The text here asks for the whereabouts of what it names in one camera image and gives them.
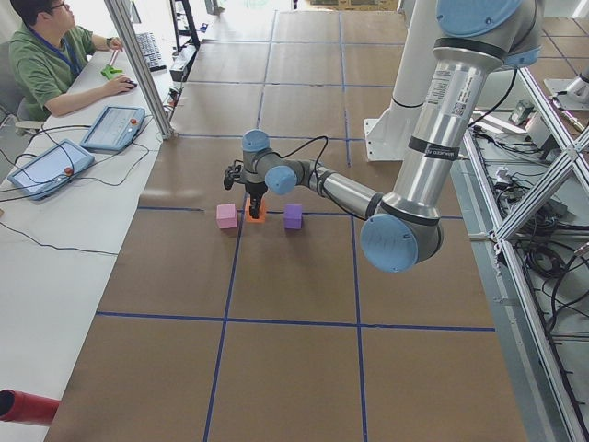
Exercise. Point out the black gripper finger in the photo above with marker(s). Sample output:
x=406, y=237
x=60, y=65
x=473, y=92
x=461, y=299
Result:
x=254, y=207

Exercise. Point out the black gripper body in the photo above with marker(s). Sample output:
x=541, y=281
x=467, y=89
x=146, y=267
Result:
x=255, y=190

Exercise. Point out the orange foam cube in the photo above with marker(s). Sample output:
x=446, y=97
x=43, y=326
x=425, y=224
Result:
x=262, y=213

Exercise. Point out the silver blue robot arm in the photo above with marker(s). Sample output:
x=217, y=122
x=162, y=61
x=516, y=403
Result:
x=402, y=227

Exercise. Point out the pink foam cube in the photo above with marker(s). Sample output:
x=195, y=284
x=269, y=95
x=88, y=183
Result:
x=226, y=216

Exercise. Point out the purple foam cube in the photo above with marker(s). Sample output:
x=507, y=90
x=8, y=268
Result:
x=293, y=216

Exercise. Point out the far blue teach pendant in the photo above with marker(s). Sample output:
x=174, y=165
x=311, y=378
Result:
x=114, y=129

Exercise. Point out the blue teach pendant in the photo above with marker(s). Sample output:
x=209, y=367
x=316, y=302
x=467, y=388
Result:
x=51, y=170
x=114, y=129

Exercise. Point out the black keyboard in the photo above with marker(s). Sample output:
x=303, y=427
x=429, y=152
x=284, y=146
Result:
x=150, y=51

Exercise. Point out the green plastic clamp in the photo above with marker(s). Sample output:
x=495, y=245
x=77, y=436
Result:
x=110, y=72

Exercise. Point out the near blue teach pendant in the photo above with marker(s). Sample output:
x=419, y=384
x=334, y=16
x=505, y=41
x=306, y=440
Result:
x=51, y=170

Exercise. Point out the person in green shirt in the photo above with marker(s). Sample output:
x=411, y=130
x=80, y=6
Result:
x=48, y=53

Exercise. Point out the red cylinder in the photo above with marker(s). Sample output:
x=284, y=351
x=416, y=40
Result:
x=26, y=408

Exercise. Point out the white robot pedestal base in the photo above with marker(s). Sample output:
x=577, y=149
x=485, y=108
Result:
x=387, y=137

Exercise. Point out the aluminium frame post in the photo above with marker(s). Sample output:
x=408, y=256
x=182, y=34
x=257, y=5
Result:
x=125, y=30

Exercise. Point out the aluminium frame rail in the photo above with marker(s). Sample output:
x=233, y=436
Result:
x=523, y=185

